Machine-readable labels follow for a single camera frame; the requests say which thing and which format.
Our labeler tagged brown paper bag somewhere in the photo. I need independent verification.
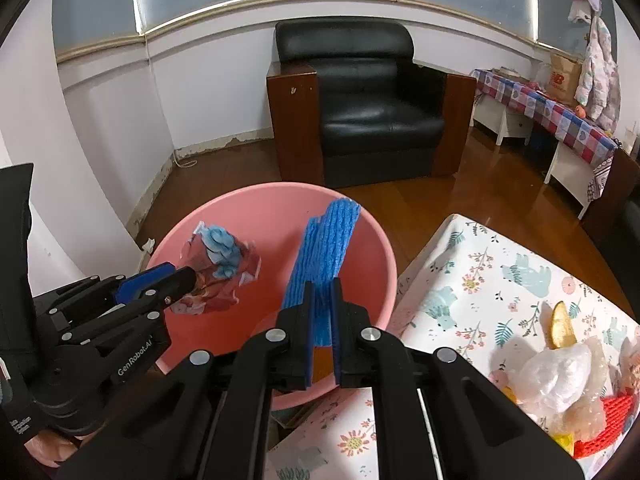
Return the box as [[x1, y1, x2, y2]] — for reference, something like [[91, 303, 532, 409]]
[[545, 51, 584, 107]]

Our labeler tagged blue foam net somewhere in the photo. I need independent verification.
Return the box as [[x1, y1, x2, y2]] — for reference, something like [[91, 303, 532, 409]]
[[281, 199, 362, 348]]

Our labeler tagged floral printed tablecloth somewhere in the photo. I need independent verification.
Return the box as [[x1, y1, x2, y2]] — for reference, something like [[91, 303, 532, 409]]
[[265, 214, 640, 480]]

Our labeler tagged clear plastic bag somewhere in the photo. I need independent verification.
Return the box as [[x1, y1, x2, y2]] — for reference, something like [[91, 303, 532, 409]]
[[517, 342, 594, 413]]

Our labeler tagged gold foil wrapper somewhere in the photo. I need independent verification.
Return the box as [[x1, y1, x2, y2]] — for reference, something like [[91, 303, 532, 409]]
[[547, 301, 574, 351]]

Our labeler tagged pastel printed jacket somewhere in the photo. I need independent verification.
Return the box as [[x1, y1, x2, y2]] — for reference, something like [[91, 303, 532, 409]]
[[574, 15, 621, 131]]

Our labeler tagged checkered tablecloth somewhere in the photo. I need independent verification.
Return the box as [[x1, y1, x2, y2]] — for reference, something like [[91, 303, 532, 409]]
[[470, 68, 619, 202]]

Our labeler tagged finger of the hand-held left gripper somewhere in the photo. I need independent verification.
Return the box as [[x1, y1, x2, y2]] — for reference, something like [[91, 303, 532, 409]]
[[32, 262, 197, 321], [47, 294, 176, 347]]

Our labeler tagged pink plastic basin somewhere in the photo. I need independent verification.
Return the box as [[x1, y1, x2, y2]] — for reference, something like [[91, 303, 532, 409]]
[[145, 183, 398, 408]]

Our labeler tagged red printed paper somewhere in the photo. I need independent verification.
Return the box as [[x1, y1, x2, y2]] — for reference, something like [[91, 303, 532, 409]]
[[167, 220, 262, 317]]

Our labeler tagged white wooden table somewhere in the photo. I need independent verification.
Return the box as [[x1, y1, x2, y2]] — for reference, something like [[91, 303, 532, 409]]
[[544, 144, 601, 221], [471, 94, 534, 149]]

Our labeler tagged person's left hand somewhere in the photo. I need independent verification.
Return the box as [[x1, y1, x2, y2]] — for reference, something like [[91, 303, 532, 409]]
[[25, 427, 103, 467]]

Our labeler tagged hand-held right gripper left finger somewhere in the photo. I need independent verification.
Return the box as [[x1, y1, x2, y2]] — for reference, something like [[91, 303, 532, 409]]
[[55, 281, 316, 480]]

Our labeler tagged light blue crumpled wrapper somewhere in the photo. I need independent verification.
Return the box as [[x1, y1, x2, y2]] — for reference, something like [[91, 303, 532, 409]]
[[202, 226, 241, 277]]

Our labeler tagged red foam net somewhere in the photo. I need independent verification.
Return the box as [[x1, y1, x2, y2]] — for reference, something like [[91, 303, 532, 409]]
[[572, 392, 634, 459]]

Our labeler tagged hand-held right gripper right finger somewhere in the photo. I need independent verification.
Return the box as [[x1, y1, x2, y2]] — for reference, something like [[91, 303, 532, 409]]
[[331, 278, 585, 480]]

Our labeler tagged peach translucent plastic bag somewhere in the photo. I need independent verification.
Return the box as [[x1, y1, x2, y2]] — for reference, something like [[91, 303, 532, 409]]
[[565, 336, 627, 436]]

